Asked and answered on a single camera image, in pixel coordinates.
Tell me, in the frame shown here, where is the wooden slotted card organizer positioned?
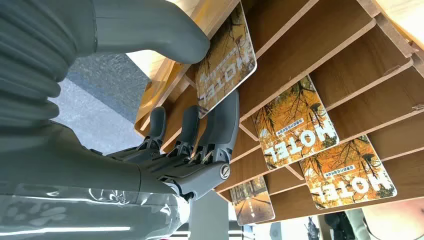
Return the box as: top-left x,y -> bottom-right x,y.
134,0 -> 424,226

